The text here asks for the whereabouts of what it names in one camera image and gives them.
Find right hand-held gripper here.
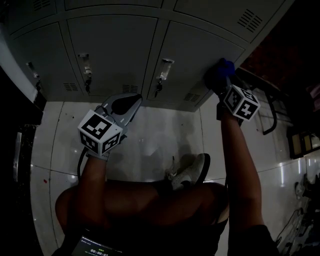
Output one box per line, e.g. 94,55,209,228
216,74,261,126

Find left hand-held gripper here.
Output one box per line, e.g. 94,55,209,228
77,92,143,162

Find blue cloth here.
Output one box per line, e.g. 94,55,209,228
204,57,236,95

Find person's right forearm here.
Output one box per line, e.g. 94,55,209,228
220,110,266,233

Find person's left forearm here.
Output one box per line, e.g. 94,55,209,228
76,155,111,226

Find dark brown wooden furniture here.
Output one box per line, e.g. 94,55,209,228
239,31,320,114

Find white sneaker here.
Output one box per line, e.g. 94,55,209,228
165,153,206,191

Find person's left leg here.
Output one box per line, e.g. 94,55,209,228
54,179,161,231

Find person's leg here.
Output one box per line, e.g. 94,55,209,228
139,181,230,226
54,179,161,231

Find person's right leg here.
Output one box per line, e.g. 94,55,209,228
139,181,230,226

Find person's black shorts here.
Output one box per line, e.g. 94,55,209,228
50,217,230,256

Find phone with timer screen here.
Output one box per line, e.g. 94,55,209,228
70,234,124,256

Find person's black sleeve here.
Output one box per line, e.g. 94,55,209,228
226,224,281,256

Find black metal chair frame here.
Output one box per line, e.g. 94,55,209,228
235,66,295,136

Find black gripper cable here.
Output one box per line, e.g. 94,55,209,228
196,152,230,191
76,146,90,181

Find grey metal locker cabinet frame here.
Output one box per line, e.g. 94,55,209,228
3,0,296,113

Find black frame with yellow panels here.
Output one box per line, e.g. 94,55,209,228
286,130,320,160

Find grey metal bar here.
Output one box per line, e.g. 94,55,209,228
12,131,23,183

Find tangle of cables and gear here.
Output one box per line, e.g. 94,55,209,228
274,171,320,256

